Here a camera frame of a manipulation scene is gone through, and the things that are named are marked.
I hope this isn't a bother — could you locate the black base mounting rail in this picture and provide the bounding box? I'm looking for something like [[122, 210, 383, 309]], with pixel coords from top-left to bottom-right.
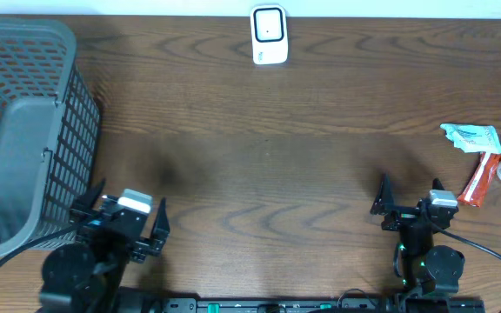
[[115, 286, 487, 313]]

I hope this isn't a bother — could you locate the white barcode scanner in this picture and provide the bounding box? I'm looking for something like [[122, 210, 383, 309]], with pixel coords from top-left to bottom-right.
[[250, 4, 289, 65]]

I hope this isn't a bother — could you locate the red Top chocolate bar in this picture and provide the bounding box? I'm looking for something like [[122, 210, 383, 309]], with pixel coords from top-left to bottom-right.
[[457, 152, 501, 207]]

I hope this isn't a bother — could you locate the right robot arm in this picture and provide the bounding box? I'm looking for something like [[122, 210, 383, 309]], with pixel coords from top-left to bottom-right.
[[370, 175, 464, 312]]

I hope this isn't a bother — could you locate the black camera cable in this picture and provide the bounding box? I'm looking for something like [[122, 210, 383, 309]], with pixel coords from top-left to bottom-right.
[[0, 212, 104, 299], [424, 212, 501, 313]]

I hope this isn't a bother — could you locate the grey plastic mesh basket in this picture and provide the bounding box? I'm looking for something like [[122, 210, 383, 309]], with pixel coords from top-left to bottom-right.
[[0, 17, 101, 257]]

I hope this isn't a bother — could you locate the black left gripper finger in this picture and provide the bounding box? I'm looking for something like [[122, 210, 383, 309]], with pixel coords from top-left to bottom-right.
[[150, 197, 170, 243], [70, 179, 105, 211]]

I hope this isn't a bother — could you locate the black right camera cable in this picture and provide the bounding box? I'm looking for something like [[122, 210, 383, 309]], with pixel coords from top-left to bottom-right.
[[424, 212, 501, 313]]

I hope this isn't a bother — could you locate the black left camera cable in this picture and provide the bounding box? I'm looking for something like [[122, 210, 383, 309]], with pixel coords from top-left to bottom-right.
[[0, 212, 104, 299]]

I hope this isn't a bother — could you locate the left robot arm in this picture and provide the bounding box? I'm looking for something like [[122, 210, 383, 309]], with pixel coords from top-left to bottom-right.
[[39, 183, 170, 312]]

